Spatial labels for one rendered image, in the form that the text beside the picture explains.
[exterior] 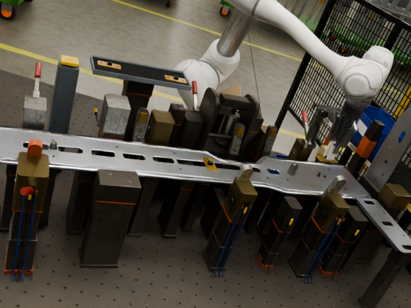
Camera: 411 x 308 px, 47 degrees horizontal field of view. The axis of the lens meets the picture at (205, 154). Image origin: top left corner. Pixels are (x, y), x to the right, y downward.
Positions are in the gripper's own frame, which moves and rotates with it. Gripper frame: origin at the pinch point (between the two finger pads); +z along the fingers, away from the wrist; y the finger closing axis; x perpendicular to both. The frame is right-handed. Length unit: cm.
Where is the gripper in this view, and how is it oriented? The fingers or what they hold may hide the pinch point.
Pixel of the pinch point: (331, 150)
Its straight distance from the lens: 183.7
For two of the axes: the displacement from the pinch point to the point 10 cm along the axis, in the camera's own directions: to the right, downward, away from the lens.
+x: 9.2, 1.0, 3.9
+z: -3.0, 8.3, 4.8
